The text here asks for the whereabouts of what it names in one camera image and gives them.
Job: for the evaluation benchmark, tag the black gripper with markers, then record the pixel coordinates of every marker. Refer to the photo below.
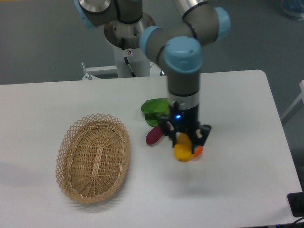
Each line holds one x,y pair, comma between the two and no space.
184,121

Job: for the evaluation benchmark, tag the green bok choy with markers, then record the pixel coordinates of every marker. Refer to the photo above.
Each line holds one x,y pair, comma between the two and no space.
153,109

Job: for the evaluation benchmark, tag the black device at table edge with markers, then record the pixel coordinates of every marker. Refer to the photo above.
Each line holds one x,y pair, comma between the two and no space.
296,203

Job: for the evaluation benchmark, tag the blue object in corner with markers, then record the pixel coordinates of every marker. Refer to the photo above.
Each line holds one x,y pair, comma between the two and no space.
293,9

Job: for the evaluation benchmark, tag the woven wicker basket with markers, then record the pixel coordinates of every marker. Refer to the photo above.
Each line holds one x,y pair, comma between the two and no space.
93,158

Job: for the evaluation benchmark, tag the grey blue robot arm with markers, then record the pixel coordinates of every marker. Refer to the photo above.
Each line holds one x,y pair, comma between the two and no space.
177,52

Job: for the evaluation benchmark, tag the white frame at right edge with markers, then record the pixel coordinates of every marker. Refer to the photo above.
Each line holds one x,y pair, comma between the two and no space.
294,107

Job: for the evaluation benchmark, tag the orange tangerine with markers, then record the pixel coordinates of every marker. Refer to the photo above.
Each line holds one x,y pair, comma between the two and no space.
198,151

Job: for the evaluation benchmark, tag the yellow mango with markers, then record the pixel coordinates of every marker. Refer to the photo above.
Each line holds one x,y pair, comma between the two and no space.
183,148

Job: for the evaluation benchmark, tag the purple sweet potato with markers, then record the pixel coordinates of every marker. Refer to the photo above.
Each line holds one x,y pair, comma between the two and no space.
154,136

